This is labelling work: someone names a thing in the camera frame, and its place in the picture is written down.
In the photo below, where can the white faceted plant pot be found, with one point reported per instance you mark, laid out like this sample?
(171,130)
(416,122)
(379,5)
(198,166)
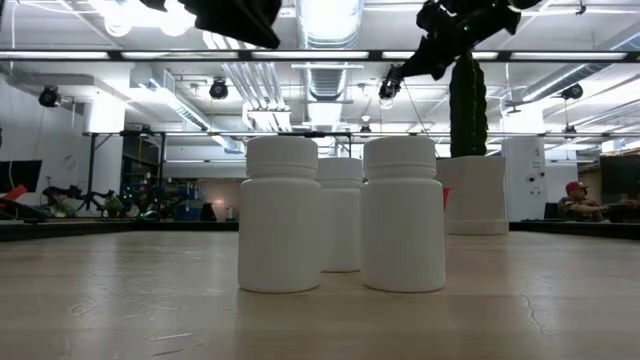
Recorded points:
(475,200)

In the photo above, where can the person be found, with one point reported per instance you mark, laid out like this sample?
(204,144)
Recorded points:
(577,207)

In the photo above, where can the red plastic mesh basket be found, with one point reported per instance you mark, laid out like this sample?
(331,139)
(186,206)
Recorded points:
(446,197)

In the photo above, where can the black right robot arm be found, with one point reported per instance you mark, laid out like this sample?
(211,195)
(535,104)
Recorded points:
(500,17)

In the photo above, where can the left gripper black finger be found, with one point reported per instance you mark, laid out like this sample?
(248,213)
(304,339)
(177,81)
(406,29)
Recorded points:
(240,20)

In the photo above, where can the blue storage bins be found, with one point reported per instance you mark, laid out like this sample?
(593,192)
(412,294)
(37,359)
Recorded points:
(189,207)

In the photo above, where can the black ceiling spotlight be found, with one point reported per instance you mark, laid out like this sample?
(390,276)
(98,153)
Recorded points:
(390,89)
(572,91)
(48,96)
(218,89)

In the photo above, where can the black overhead light beam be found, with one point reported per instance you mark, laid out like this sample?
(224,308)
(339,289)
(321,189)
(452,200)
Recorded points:
(245,55)

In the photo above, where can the red flat object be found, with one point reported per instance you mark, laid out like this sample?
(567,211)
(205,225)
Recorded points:
(14,195)

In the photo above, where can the small green potted plant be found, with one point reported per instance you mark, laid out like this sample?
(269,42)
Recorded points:
(112,206)

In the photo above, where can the black computer monitor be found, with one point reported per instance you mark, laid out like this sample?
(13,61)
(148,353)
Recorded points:
(620,175)
(22,175)

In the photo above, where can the white pill bottle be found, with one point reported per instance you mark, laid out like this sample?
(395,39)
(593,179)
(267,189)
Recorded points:
(341,225)
(402,235)
(280,235)

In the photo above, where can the green cactus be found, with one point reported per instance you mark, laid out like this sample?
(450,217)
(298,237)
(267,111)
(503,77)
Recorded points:
(467,110)

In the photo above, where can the black background robot arm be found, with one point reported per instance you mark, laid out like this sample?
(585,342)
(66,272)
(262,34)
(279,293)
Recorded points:
(75,192)

